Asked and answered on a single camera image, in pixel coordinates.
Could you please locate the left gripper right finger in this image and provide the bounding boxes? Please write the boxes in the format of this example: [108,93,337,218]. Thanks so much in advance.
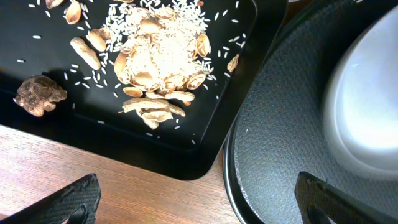
[295,172,397,224]

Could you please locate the black rectangular tray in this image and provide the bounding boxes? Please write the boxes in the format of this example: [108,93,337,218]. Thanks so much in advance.
[1,0,287,180]

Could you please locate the food scraps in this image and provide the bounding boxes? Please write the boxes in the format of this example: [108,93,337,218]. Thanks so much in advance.
[12,0,248,131]

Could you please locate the round black serving tray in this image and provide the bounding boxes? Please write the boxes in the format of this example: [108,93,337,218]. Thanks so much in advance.
[224,0,397,223]

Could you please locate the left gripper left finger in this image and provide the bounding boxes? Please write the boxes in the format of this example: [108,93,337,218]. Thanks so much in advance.
[1,173,101,224]

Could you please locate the grey round plate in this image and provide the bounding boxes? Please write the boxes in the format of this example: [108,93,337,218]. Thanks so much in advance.
[323,7,397,180]

